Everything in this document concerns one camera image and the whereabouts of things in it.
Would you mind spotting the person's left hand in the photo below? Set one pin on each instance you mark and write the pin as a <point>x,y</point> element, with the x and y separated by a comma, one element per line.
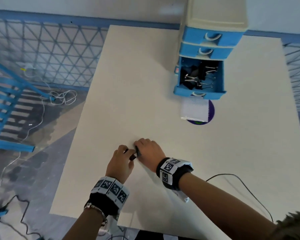
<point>118,166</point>

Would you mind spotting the person's right hand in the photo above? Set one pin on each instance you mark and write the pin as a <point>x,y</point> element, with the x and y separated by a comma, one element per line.
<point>151,153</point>

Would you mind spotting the person's left thumb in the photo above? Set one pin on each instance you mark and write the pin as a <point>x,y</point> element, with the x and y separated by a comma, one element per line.
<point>132,162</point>

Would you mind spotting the person's right fingers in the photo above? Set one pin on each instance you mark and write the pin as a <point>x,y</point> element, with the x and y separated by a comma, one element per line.
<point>142,142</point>

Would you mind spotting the black binder clip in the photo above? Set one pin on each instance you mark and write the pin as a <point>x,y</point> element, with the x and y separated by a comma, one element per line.
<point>137,152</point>

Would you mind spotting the person's left forearm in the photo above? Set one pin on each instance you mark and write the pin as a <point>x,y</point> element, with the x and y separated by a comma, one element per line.
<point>83,228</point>

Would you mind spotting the person's right forearm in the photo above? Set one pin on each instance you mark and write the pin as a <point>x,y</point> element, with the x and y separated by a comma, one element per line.
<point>222,207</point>

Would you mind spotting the black left wristband with markers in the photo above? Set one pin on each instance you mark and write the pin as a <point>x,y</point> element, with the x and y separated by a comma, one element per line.
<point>107,194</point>

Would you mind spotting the black wristband with markers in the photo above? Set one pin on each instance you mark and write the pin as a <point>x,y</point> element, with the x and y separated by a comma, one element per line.
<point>173,172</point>
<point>107,194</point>

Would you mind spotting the black right wristband with markers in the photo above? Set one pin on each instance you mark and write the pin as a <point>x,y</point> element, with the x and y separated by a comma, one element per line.
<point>173,172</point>

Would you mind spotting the clear plastic bag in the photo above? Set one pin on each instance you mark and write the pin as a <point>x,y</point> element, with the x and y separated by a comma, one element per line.
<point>195,109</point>

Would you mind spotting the purple round disc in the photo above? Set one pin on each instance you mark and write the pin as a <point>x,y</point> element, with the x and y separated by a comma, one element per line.
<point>211,111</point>

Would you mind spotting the pile of black binder clips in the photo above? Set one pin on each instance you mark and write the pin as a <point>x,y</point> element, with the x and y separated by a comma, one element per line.
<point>197,76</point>

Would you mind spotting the open blue drawer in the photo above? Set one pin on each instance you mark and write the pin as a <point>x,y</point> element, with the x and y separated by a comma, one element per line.
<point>220,79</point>

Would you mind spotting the blue mesh fence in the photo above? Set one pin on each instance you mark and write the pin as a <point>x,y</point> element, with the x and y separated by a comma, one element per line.
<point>298,77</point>
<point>52,47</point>

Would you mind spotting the cream plastic drawer cabinet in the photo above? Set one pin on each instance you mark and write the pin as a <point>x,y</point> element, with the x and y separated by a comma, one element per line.
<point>215,12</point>

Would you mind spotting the blue slatted metal frame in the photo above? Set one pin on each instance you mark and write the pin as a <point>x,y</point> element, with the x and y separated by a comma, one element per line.
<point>5,107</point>

